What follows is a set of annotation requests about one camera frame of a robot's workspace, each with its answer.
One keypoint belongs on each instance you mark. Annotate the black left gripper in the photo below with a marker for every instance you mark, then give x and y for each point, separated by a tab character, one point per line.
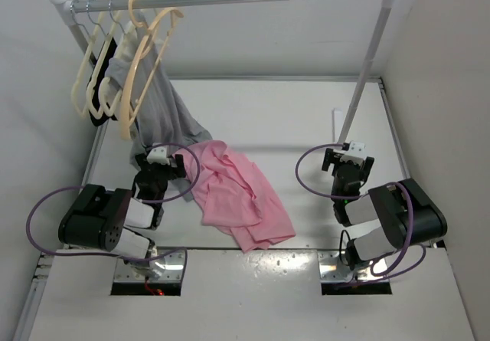
142	162

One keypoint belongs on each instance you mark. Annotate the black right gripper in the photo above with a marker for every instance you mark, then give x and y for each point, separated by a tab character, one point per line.
328	160

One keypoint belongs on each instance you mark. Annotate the pink t shirt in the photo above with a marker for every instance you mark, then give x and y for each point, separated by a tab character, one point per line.
235	196

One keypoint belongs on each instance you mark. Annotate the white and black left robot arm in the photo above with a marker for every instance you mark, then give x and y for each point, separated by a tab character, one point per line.
108	220

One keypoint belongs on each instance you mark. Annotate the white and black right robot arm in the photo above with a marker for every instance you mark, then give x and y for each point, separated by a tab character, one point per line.
399	209

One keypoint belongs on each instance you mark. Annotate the grey shirt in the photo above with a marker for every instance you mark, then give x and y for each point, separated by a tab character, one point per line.
163	116

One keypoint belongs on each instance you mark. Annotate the cream hanger with grey shirt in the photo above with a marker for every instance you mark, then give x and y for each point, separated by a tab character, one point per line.
122	53

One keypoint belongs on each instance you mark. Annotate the cream hanger with black garment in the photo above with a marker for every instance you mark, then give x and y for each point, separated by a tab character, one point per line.
101	76

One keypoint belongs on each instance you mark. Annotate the cream hanger far left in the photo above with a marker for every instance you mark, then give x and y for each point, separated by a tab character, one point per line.
84	105

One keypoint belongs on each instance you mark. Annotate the white clothes rack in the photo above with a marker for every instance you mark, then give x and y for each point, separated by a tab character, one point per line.
67	10

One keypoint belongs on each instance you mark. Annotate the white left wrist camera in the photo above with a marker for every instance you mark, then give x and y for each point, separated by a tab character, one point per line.
159	155

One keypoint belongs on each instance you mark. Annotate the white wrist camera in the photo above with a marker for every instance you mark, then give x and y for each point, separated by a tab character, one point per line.
353	152
159	155

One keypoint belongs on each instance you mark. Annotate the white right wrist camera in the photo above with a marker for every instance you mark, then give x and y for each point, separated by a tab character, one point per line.
353	152

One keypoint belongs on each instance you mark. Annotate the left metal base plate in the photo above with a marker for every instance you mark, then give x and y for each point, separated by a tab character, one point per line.
169	269

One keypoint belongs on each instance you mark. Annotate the metal base plate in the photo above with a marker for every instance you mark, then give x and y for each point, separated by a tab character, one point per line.
332	271
169	269

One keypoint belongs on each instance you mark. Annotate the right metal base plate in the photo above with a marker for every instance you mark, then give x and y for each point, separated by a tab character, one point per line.
332	271

